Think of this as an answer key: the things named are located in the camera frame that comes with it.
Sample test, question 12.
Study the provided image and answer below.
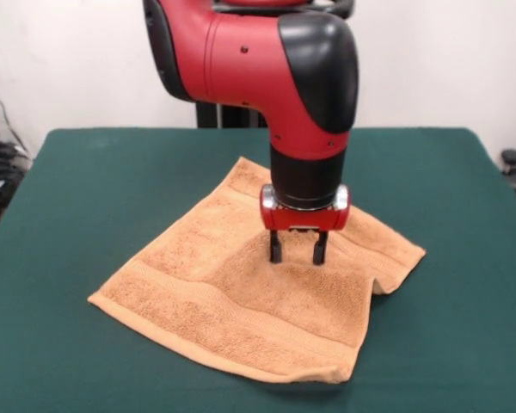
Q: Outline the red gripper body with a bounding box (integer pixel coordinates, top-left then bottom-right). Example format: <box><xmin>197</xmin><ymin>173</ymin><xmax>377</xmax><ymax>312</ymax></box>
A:
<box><xmin>258</xmin><ymin>183</ymin><xmax>353</xmax><ymax>234</ymax></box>

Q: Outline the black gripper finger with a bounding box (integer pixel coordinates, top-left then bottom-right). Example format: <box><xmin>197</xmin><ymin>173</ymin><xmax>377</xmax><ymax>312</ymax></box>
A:
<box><xmin>310</xmin><ymin>230</ymin><xmax>330</xmax><ymax>267</ymax></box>
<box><xmin>267</xmin><ymin>230</ymin><xmax>283</xmax><ymax>264</ymax></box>

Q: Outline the orange terry towel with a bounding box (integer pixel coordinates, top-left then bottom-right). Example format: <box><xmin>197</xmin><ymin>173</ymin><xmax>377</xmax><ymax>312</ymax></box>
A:
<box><xmin>87</xmin><ymin>155</ymin><xmax>427</xmax><ymax>386</ymax></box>

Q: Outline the dark green table cloth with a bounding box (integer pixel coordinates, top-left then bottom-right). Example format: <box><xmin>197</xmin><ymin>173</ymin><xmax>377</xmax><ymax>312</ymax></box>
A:
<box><xmin>0</xmin><ymin>126</ymin><xmax>516</xmax><ymax>413</ymax></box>

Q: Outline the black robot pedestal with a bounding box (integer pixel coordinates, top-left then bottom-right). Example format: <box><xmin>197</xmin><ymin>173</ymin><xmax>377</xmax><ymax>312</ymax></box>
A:
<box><xmin>194</xmin><ymin>0</ymin><xmax>356</xmax><ymax>129</ymax></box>

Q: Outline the grey cable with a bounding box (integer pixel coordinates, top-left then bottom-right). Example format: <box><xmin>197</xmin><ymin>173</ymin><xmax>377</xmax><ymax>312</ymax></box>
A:
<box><xmin>0</xmin><ymin>79</ymin><xmax>30</xmax><ymax>157</ymax></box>

